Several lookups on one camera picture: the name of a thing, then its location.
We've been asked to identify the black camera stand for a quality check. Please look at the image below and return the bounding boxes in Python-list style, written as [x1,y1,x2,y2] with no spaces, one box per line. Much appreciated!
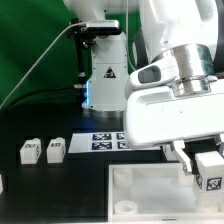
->
[68,18,98,108]

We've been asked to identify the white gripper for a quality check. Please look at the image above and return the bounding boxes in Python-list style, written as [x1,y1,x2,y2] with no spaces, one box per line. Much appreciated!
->
[123,69,224,175]

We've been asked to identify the grey camera cable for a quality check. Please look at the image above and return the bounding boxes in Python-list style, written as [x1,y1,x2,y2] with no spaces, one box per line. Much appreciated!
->
[0,22,88,110]

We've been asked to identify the black cable on table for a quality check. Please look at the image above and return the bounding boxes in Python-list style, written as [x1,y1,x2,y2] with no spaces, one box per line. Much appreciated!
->
[0,86,83,116]

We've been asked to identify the silver camera on stand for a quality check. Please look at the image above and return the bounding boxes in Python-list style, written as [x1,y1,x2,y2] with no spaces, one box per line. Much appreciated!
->
[86,20,121,35]

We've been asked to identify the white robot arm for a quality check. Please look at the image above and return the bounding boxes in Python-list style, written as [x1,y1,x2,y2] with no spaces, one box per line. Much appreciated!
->
[63,0,224,172]

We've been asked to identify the white square table top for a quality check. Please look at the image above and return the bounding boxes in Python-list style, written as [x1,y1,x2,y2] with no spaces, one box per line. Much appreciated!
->
[108,163,224,224]

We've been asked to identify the white sheet with fiducial markers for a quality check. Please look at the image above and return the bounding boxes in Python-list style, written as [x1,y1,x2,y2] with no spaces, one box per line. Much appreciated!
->
[67,131,162,154]

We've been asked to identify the white block at left edge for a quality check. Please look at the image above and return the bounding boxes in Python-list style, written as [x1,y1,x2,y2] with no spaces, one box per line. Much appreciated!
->
[0,174,3,195]

